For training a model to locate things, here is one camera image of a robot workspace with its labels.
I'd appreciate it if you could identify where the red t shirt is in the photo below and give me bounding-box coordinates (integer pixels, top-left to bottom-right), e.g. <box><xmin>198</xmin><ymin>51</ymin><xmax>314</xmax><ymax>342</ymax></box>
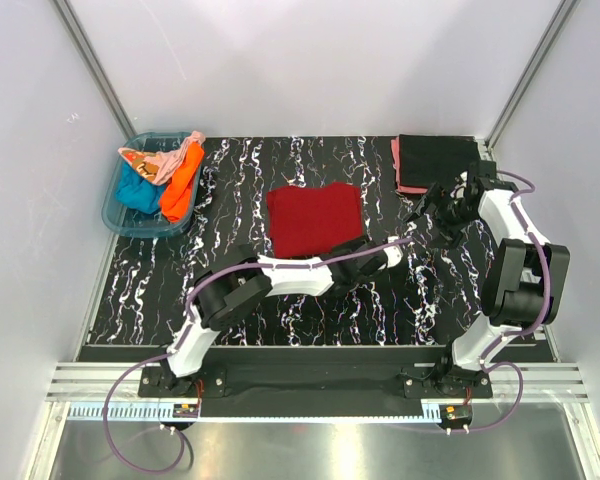
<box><xmin>266</xmin><ymin>182</ymin><xmax>364</xmax><ymax>259</ymax></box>

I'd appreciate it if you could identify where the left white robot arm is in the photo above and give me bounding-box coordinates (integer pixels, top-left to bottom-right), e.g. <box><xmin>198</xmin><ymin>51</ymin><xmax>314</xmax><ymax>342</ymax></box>
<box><xmin>166</xmin><ymin>236</ymin><xmax>408</xmax><ymax>378</ymax></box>

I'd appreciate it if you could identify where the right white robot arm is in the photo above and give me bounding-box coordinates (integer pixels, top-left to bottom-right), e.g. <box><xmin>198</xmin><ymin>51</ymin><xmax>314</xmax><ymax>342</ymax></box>
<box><xmin>410</xmin><ymin>160</ymin><xmax>570</xmax><ymax>392</ymax></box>

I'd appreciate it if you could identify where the folded black t shirt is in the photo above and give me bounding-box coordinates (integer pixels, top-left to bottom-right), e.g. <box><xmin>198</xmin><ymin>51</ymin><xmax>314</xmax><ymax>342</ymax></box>
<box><xmin>397</xmin><ymin>134</ymin><xmax>481</xmax><ymax>190</ymax></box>

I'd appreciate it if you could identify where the orange t shirt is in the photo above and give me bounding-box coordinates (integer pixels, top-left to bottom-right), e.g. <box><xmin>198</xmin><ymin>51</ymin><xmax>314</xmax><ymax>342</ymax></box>
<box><xmin>159</xmin><ymin>142</ymin><xmax>204</xmax><ymax>223</ymax></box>

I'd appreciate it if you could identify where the pink printed t shirt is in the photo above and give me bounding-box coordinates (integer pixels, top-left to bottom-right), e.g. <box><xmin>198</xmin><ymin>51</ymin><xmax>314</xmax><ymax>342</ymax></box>
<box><xmin>118</xmin><ymin>131</ymin><xmax>206</xmax><ymax>186</ymax></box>

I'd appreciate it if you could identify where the blue t shirt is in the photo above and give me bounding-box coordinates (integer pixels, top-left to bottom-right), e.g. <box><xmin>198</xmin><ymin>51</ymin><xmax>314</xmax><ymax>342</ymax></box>
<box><xmin>115</xmin><ymin>163</ymin><xmax>166</xmax><ymax>214</ymax></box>

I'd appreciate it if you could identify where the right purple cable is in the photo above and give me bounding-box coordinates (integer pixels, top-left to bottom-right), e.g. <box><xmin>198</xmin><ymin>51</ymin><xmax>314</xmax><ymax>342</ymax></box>
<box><xmin>404</xmin><ymin>170</ymin><xmax>554</xmax><ymax>434</ymax></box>

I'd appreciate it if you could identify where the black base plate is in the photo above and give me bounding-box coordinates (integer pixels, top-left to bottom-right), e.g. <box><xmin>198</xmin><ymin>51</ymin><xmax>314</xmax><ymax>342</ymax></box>
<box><xmin>138</xmin><ymin>346</ymin><xmax>493</xmax><ymax>421</ymax></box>

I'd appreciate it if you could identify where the white slotted cable duct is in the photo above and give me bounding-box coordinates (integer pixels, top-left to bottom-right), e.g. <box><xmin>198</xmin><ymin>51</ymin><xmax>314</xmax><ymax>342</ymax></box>
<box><xmin>68</xmin><ymin>402</ymin><xmax>441</xmax><ymax>422</ymax></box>

